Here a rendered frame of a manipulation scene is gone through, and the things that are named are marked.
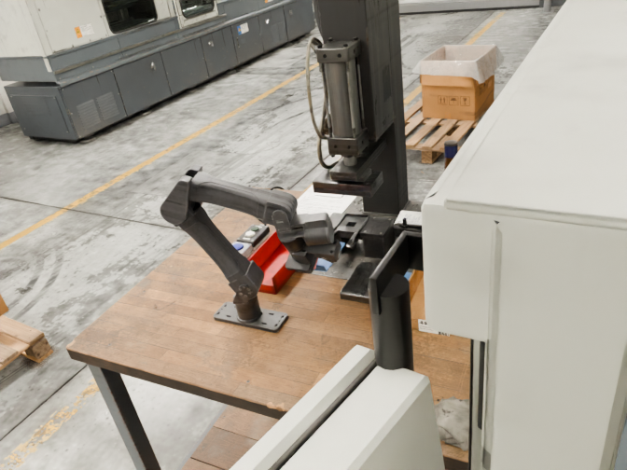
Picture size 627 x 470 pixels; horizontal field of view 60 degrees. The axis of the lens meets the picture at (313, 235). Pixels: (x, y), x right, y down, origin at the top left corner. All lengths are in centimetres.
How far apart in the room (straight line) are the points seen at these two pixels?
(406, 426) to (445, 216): 25
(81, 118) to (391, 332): 614
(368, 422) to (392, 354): 6
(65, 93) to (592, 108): 617
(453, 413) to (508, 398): 87
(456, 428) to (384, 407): 70
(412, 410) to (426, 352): 86
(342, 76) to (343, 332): 65
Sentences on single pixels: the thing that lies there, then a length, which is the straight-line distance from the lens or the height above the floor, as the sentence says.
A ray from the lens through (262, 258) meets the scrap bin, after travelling 166.
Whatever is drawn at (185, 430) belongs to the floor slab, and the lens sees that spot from 250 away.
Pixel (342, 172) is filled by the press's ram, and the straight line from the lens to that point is 150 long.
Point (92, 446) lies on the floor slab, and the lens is 263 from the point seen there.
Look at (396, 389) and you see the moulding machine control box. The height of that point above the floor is 146.
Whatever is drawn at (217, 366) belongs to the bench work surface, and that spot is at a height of 90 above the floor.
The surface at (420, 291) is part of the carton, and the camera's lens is 147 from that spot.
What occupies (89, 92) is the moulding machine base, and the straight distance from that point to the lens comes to 655.
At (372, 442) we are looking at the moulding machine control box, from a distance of 42.
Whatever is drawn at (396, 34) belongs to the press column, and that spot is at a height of 147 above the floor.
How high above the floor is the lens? 179
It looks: 30 degrees down
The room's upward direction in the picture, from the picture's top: 9 degrees counter-clockwise
